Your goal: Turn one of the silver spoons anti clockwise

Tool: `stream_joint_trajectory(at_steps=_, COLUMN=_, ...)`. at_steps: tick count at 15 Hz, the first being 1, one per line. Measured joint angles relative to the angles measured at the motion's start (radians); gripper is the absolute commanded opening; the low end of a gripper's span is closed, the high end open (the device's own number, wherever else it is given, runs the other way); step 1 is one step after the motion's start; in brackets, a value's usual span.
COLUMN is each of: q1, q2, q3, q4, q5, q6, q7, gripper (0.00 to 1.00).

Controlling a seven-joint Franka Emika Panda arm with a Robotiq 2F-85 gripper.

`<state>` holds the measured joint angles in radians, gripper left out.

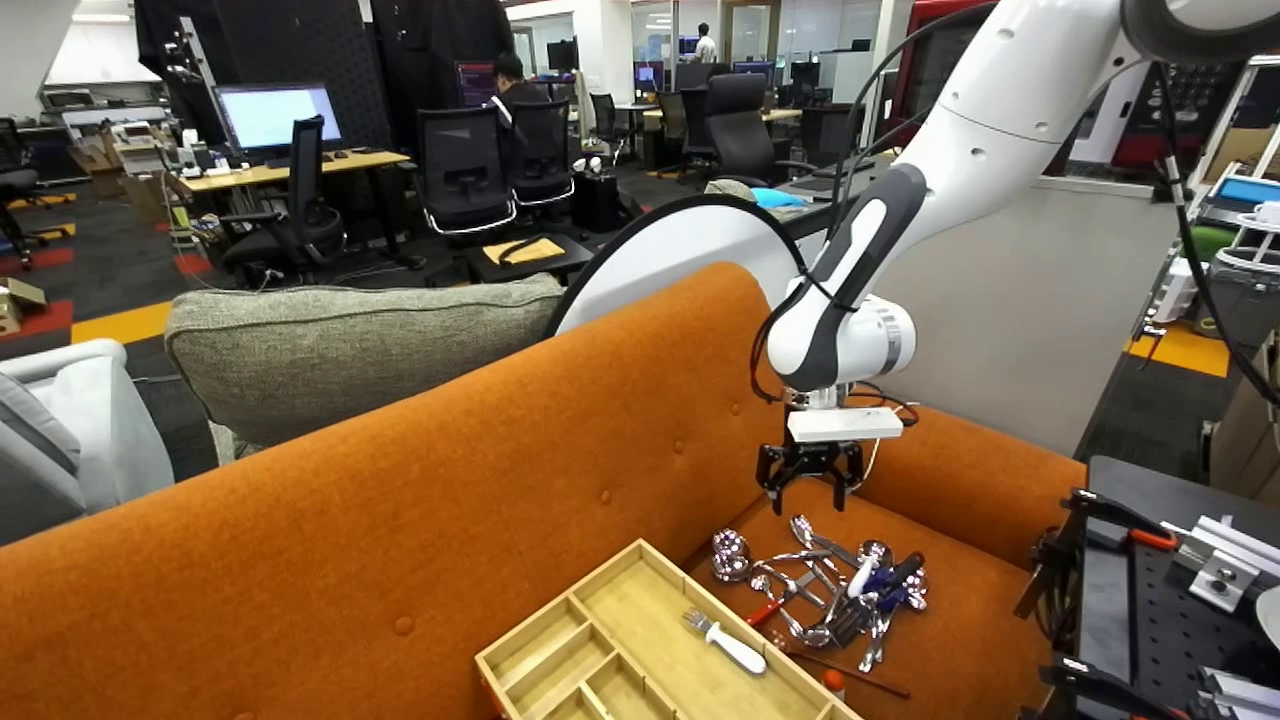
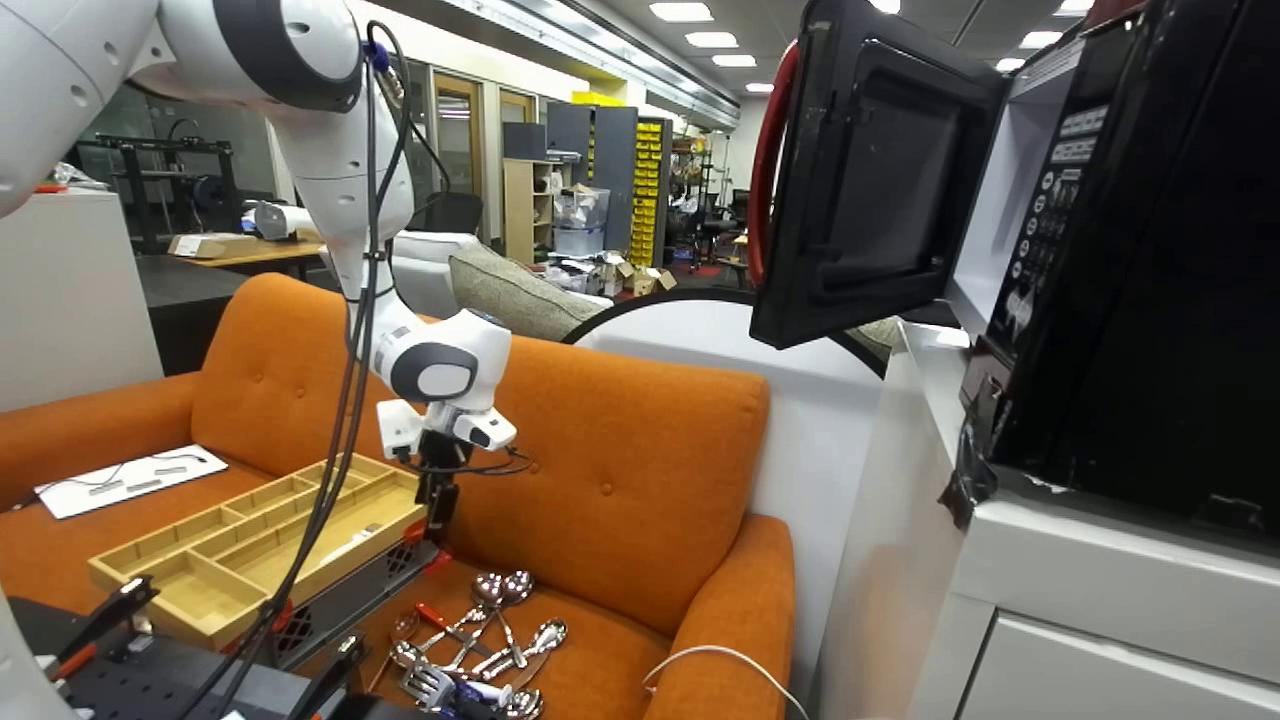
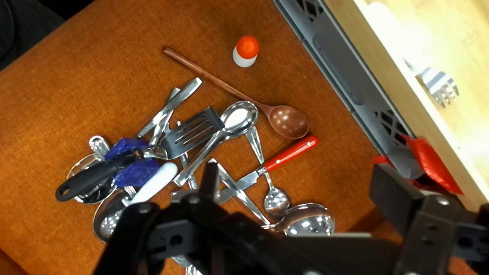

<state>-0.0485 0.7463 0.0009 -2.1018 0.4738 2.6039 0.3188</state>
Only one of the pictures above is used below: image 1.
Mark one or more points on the orange fabric sofa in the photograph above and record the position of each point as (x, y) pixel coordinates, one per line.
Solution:
(403, 534)

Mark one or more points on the grey cushion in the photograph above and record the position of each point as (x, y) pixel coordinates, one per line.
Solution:
(347, 355)

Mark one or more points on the black office chair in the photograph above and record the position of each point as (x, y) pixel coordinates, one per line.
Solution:
(547, 149)
(297, 202)
(464, 168)
(742, 122)
(828, 135)

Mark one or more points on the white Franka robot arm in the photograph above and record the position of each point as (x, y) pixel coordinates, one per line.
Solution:
(986, 122)

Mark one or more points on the wooden office desk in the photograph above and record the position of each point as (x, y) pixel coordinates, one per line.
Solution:
(294, 168)

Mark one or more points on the yellow folder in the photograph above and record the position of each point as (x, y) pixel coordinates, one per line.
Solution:
(526, 251)

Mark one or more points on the computer monitor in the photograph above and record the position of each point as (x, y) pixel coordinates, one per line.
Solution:
(279, 113)

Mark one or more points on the thin red stick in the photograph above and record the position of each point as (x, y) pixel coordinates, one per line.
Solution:
(864, 680)

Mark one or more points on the seated person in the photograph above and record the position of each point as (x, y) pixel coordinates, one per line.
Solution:
(511, 79)

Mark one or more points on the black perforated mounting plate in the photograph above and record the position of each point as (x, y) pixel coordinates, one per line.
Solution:
(1172, 626)

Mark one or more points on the white grey armchair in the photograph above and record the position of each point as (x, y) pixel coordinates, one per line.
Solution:
(67, 442)

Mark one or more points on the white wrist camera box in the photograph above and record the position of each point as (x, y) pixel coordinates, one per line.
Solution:
(846, 427)

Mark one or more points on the wooden cutlery tray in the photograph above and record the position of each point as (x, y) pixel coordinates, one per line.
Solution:
(625, 643)

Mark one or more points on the white shelf rack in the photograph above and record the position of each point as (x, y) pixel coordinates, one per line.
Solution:
(1253, 213)

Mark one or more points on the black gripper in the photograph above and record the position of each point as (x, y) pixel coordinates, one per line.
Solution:
(813, 463)

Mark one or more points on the aluminium bracket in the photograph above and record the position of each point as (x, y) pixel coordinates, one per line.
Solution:
(1225, 561)

